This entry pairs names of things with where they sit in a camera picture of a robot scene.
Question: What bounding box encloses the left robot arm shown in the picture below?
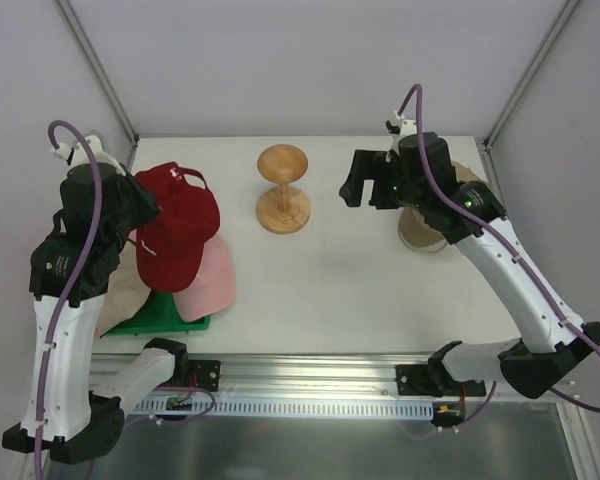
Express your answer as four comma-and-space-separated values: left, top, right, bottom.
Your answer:
2, 164, 190, 465

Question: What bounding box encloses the pink cap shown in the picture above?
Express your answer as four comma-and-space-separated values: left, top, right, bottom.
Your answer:
173, 233, 236, 323

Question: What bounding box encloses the dark red cap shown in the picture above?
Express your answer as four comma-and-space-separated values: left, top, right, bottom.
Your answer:
135, 162, 220, 293

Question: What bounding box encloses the green plastic tray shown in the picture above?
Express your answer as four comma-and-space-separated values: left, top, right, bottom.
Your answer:
104, 292, 211, 336

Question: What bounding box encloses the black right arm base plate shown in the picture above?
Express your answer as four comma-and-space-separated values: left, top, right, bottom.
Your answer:
394, 364, 487, 398

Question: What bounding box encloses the beige bucket hat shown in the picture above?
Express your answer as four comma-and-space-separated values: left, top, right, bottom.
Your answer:
96, 243, 151, 336

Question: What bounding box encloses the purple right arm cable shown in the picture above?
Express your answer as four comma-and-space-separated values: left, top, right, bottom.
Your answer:
397, 83, 600, 414

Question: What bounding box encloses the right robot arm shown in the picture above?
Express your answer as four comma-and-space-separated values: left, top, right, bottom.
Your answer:
339, 132, 600, 399

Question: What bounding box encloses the aluminium rail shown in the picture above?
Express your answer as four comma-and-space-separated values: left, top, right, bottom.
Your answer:
87, 351, 581, 403

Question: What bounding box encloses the left aluminium frame post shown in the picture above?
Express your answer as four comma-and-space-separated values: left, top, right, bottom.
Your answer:
52, 0, 139, 148

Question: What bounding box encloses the right aluminium frame post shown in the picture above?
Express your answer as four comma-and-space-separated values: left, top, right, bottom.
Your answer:
482, 0, 584, 151

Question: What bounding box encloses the beige sport cap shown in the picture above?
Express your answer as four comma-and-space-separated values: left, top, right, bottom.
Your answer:
397, 160, 488, 254

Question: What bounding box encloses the white slotted cable duct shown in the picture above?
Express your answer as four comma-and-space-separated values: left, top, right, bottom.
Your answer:
132, 394, 434, 421

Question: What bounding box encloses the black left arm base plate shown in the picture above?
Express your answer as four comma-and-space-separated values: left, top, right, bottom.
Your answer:
187, 359, 222, 393

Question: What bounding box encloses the wooden hat stand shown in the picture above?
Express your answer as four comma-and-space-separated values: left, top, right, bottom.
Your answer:
256, 144, 311, 235

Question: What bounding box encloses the aluminium frame post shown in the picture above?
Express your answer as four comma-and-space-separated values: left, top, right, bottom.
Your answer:
482, 0, 584, 151
52, 0, 139, 148

